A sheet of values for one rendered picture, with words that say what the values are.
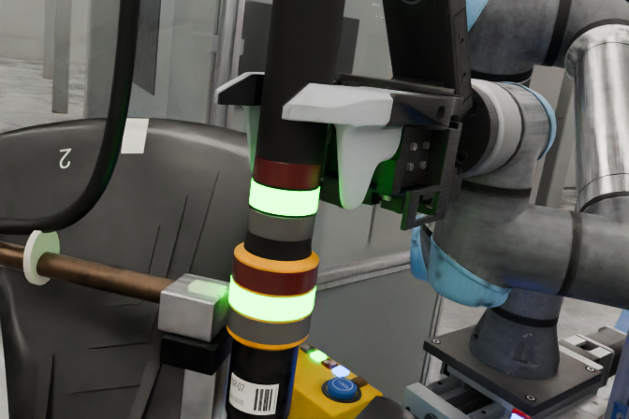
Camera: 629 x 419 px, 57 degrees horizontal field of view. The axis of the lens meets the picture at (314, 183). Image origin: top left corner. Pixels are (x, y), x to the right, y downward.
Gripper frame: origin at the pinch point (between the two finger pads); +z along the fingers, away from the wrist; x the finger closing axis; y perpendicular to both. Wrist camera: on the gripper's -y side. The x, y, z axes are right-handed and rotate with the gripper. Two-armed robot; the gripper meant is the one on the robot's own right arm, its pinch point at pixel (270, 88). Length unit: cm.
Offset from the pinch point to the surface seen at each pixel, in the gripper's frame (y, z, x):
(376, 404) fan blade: 30.1, -25.9, 4.9
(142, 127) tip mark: 5.2, -7.0, 18.6
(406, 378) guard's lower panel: 90, -131, 49
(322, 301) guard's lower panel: 56, -90, 56
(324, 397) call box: 42, -39, 19
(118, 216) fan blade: 10.7, -3.0, 15.2
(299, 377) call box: 42, -40, 24
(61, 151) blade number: 7.5, -2.3, 21.7
